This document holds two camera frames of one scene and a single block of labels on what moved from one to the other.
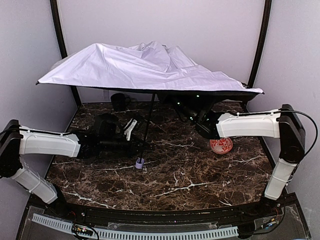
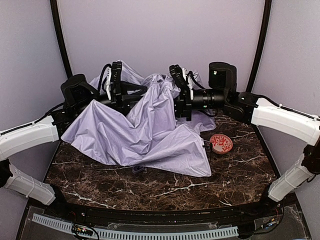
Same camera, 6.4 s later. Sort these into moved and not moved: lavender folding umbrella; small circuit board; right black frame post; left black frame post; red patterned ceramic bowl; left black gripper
Moved: left black gripper; lavender folding umbrella
Not moved: right black frame post; small circuit board; left black frame post; red patterned ceramic bowl
